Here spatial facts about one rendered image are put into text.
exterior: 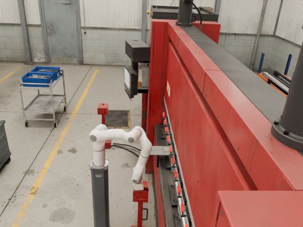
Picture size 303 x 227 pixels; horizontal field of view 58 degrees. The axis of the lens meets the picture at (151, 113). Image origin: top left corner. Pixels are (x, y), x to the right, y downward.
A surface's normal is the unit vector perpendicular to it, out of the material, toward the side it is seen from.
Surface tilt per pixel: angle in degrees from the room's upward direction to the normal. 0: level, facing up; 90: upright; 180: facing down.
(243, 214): 0
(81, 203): 0
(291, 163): 0
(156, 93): 90
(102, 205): 90
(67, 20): 90
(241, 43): 90
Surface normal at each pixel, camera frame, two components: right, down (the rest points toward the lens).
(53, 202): 0.04, -0.90
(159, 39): 0.05, 0.44
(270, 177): -1.00, -0.02
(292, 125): -0.87, 0.17
